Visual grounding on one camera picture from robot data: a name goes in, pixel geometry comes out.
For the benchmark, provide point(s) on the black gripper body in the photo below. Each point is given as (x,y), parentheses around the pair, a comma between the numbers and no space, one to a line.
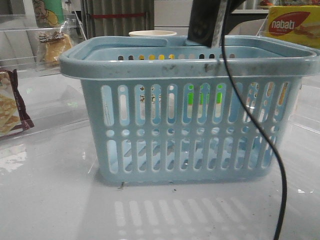
(208,20)

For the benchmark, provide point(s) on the bagged yellow bread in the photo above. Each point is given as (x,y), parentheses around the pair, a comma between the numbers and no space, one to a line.
(52,45)

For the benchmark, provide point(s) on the light blue plastic basket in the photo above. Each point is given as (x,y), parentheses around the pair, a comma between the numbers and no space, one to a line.
(167,110)

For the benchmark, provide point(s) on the white cabinet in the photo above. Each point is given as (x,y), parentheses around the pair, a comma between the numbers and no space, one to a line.
(172,15)

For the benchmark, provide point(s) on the white paper cup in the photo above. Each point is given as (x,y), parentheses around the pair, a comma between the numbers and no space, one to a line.
(152,33)

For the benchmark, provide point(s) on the yellow nabati wafer box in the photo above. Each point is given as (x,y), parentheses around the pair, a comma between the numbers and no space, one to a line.
(277,10)

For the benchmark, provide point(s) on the clear acrylic right stand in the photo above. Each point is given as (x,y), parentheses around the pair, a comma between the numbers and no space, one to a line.
(262,27)

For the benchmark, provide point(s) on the green cartoon snack bag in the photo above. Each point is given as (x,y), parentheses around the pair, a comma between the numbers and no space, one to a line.
(48,13)

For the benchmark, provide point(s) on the clear acrylic left shelf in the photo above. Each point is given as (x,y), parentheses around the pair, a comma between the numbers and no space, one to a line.
(51,99)

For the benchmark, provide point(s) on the brown cracker snack packet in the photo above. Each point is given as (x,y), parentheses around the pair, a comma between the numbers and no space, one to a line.
(14,118)

